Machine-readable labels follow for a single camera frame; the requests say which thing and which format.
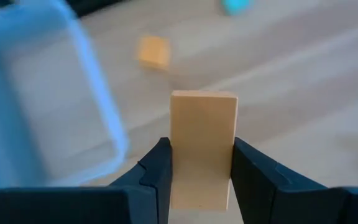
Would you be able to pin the orange rectangular wooden block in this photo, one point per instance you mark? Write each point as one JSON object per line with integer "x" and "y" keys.
{"x": 202, "y": 124}

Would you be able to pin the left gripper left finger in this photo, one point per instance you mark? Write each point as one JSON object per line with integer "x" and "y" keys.
{"x": 148, "y": 193}

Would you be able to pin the teal rectangular wooden block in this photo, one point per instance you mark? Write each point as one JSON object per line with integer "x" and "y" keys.
{"x": 236, "y": 6}

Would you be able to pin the orange wooden cube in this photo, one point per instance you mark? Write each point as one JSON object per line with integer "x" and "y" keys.
{"x": 154, "y": 51}

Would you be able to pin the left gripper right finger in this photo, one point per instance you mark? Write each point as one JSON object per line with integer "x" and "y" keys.
{"x": 259, "y": 193}

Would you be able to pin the clear plastic bin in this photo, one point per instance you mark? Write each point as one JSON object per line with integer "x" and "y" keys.
{"x": 42, "y": 109}

